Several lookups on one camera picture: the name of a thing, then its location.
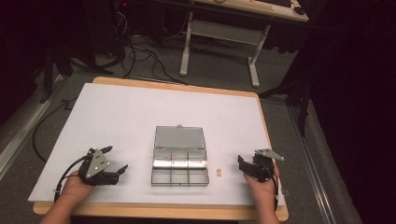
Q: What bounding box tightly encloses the black keyboard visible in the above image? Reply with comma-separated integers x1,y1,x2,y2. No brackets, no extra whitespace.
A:
256,0,292,8

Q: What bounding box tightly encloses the black cable on floor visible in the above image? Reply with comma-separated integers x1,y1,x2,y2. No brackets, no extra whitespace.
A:
32,101,70,163

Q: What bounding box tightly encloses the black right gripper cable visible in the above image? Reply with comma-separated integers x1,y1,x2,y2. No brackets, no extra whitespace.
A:
262,162,281,214

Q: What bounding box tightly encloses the clear plastic compartment box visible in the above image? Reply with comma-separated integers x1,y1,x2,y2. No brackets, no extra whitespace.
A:
150,124,210,188

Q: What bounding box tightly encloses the grey floor rail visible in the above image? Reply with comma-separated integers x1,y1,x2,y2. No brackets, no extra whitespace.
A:
0,74,64,182
286,98,338,224

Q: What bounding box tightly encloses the person's left hand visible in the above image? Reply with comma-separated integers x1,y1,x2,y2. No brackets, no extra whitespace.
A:
59,170,95,203

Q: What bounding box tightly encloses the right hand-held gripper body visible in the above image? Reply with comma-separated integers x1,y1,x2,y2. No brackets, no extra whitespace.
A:
243,148,285,184

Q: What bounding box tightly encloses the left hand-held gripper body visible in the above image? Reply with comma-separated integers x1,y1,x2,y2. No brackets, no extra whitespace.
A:
78,147,121,187

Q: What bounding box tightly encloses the desk with white legs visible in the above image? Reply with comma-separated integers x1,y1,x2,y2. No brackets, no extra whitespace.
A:
146,0,310,89

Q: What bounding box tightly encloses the bundle of black floor cables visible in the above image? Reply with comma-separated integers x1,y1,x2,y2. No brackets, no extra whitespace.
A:
113,12,190,87

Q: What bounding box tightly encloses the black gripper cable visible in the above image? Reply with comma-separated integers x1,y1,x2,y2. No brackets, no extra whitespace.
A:
262,162,281,214
53,154,92,203

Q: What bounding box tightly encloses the black metal stand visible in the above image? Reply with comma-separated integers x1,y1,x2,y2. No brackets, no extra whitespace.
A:
259,76,313,138
38,36,115,105

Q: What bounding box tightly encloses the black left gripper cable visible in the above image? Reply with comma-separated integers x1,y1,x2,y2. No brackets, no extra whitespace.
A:
53,154,92,203

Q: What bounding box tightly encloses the white table cover sheet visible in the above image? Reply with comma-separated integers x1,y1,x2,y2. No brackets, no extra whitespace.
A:
27,82,287,208

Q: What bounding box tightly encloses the person's right hand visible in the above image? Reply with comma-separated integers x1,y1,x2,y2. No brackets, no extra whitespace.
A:
242,161,281,204

